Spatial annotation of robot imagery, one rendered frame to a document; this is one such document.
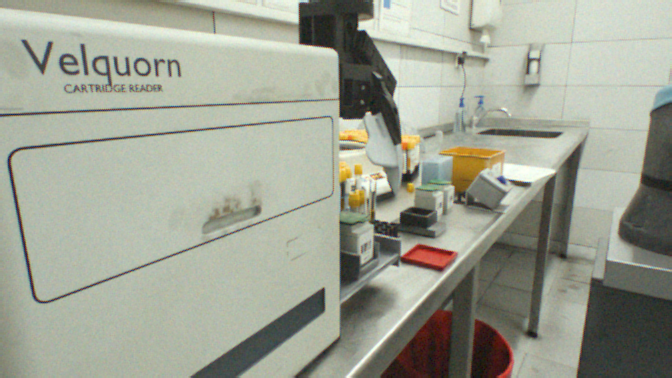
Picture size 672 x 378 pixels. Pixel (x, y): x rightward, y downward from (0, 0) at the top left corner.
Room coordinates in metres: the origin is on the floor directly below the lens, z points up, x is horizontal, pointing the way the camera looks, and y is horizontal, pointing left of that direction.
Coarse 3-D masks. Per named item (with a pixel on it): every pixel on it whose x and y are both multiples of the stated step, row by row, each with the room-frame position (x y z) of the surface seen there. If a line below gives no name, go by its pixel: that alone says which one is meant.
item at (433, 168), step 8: (424, 160) 0.96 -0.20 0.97; (432, 160) 0.95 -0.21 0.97; (440, 160) 0.95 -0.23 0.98; (448, 160) 0.98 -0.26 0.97; (424, 168) 0.94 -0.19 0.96; (432, 168) 0.93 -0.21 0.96; (440, 168) 0.93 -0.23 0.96; (448, 168) 0.98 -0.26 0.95; (424, 176) 0.94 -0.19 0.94; (432, 176) 0.93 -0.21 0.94; (440, 176) 0.93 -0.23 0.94; (448, 176) 0.98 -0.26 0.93
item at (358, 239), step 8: (344, 224) 0.49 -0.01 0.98; (360, 224) 0.49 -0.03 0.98; (368, 224) 0.51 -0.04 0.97; (344, 232) 0.48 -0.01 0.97; (352, 232) 0.48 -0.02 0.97; (360, 232) 0.48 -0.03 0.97; (368, 232) 0.50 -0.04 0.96; (344, 240) 0.48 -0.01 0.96; (352, 240) 0.48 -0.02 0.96; (360, 240) 0.48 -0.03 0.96; (368, 240) 0.50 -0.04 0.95; (344, 248) 0.48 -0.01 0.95; (352, 248) 0.48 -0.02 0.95; (360, 248) 0.48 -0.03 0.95; (368, 248) 0.50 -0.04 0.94; (368, 256) 0.50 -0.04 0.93
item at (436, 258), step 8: (416, 248) 0.66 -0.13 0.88; (424, 248) 0.66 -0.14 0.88; (432, 248) 0.65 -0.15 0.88; (440, 248) 0.65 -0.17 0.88; (408, 256) 0.63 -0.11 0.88; (416, 256) 0.63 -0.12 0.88; (424, 256) 0.63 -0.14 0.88; (432, 256) 0.63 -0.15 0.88; (440, 256) 0.63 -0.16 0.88; (448, 256) 0.63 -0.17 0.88; (456, 256) 0.63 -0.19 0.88; (416, 264) 0.60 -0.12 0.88; (424, 264) 0.59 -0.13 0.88; (432, 264) 0.58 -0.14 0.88; (440, 264) 0.60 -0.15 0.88; (448, 264) 0.60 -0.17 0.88
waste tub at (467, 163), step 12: (456, 156) 1.04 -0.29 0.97; (468, 156) 1.03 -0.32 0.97; (480, 156) 1.01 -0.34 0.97; (492, 156) 1.01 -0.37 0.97; (504, 156) 1.10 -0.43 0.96; (456, 168) 1.04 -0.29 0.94; (468, 168) 1.03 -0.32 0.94; (480, 168) 1.01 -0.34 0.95; (492, 168) 1.02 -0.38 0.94; (456, 180) 1.04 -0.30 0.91; (468, 180) 1.02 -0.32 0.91; (456, 192) 1.04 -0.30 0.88
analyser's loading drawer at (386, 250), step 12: (384, 240) 0.56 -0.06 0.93; (396, 240) 0.55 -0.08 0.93; (348, 252) 0.48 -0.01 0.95; (384, 252) 0.55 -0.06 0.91; (396, 252) 0.55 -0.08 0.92; (348, 264) 0.47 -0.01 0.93; (360, 264) 0.47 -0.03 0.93; (372, 264) 0.49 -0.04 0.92; (384, 264) 0.51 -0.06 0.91; (396, 264) 0.55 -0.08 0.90; (348, 276) 0.47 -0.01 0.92; (360, 276) 0.47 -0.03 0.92; (372, 276) 0.48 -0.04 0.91; (348, 288) 0.44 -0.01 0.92; (360, 288) 0.47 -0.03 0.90
